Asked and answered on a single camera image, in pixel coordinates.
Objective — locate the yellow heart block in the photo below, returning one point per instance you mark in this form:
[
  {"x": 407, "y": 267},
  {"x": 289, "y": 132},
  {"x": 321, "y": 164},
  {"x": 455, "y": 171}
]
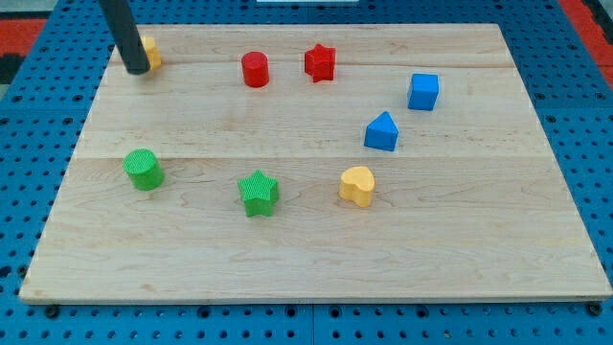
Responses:
[{"x": 357, "y": 184}]

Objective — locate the yellow hexagon block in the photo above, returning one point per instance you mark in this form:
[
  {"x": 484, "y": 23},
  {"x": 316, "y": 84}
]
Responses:
[{"x": 152, "y": 52}]

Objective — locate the light wooden board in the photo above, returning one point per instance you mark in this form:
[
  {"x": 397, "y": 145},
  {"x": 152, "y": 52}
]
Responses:
[{"x": 471, "y": 206}]

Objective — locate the green star block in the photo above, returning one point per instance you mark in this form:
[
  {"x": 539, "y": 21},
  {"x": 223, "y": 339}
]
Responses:
[{"x": 259, "y": 194}]

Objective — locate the blue triangular prism block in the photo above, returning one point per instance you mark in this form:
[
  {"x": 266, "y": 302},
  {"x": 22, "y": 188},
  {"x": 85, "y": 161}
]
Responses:
[{"x": 381, "y": 133}]

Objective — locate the red star block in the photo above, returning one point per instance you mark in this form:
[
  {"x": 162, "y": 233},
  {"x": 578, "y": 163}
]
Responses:
[{"x": 320, "y": 63}]

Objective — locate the red cylinder block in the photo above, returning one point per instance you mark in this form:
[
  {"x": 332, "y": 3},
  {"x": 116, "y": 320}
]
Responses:
[{"x": 255, "y": 69}]

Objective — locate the blue cube block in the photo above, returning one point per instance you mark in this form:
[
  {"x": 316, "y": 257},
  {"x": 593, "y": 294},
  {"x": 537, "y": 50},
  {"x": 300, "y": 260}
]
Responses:
[{"x": 423, "y": 92}]

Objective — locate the green cylinder block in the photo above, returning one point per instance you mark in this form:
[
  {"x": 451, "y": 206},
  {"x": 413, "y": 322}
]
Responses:
[{"x": 143, "y": 169}]

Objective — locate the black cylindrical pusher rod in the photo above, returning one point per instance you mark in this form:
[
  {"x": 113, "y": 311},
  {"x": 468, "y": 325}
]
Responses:
[{"x": 121, "y": 24}]

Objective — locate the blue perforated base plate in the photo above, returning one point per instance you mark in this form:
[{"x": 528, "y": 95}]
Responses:
[{"x": 562, "y": 58}]

